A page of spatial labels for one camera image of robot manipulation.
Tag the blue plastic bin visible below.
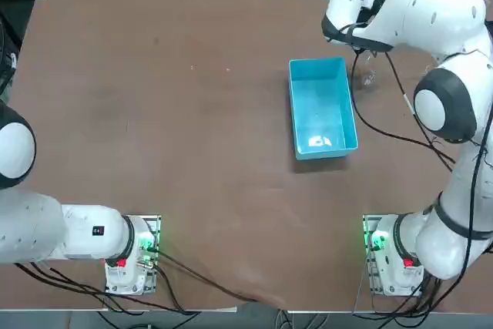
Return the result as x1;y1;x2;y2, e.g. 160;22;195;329
288;55;360;162

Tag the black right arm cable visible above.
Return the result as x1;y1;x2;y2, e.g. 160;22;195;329
348;22;493;280

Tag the black left arm cable bundle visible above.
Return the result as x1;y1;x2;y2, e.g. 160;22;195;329
15;246;260;313

